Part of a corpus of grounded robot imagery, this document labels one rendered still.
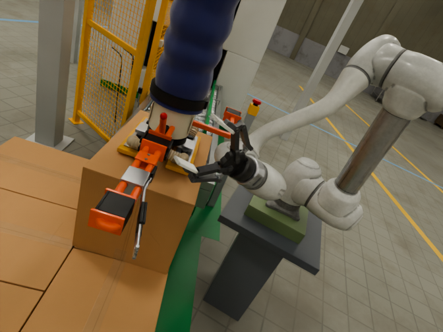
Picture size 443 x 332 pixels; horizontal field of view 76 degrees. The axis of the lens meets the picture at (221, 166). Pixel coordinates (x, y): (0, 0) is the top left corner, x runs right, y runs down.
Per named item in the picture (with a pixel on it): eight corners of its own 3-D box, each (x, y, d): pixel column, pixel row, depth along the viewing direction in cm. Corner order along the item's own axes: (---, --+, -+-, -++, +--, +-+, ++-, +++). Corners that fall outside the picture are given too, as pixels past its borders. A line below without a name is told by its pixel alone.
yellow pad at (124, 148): (143, 119, 136) (146, 110, 133) (163, 126, 137) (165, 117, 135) (116, 151, 106) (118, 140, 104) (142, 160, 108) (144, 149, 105)
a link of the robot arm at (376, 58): (343, 56, 92) (383, 74, 86) (378, 19, 94) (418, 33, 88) (339, 82, 103) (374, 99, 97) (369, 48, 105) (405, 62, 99)
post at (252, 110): (207, 201, 260) (250, 102, 211) (214, 203, 261) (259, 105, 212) (206, 205, 254) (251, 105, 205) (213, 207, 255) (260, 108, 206)
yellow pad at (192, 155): (180, 133, 138) (183, 124, 136) (200, 139, 139) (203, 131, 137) (164, 168, 109) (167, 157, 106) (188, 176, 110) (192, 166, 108)
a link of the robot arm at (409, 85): (316, 197, 144) (354, 226, 134) (299, 212, 134) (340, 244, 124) (410, 44, 93) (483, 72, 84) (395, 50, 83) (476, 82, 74)
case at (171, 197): (126, 170, 166) (140, 109, 146) (190, 192, 170) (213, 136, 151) (71, 245, 114) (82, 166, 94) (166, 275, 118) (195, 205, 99)
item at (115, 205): (103, 202, 69) (106, 187, 67) (132, 211, 70) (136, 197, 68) (87, 226, 62) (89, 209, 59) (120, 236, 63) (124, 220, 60)
